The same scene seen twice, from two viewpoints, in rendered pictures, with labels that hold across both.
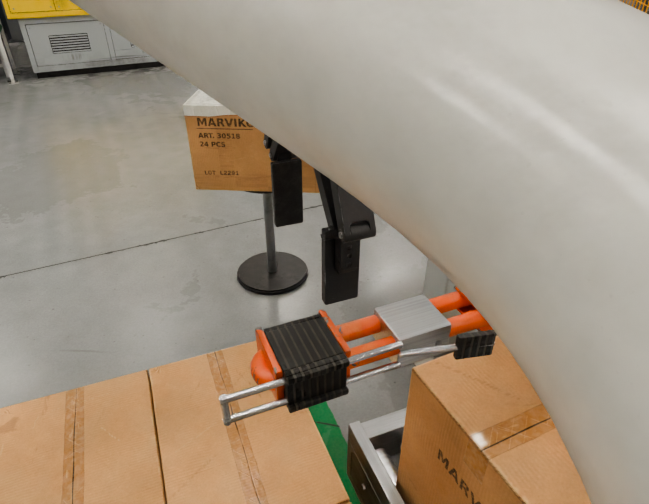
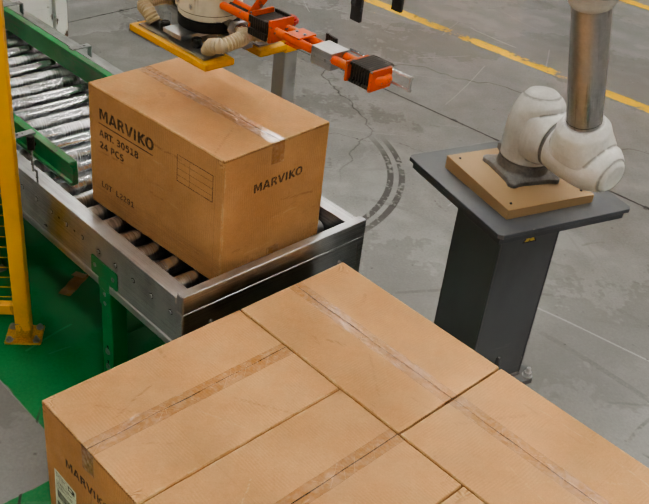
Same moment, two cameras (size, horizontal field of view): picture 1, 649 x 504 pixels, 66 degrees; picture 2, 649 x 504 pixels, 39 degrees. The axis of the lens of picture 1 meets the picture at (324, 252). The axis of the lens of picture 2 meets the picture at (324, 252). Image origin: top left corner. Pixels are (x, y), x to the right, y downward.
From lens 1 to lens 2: 2.32 m
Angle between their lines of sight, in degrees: 90
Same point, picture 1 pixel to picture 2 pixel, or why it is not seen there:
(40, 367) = not seen: outside the picture
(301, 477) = (232, 338)
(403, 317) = (333, 48)
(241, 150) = not seen: outside the picture
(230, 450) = (225, 389)
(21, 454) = not seen: outside the picture
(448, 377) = (227, 148)
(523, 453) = (274, 129)
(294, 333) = (368, 64)
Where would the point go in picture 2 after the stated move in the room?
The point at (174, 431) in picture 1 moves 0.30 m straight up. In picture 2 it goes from (221, 438) to (226, 337)
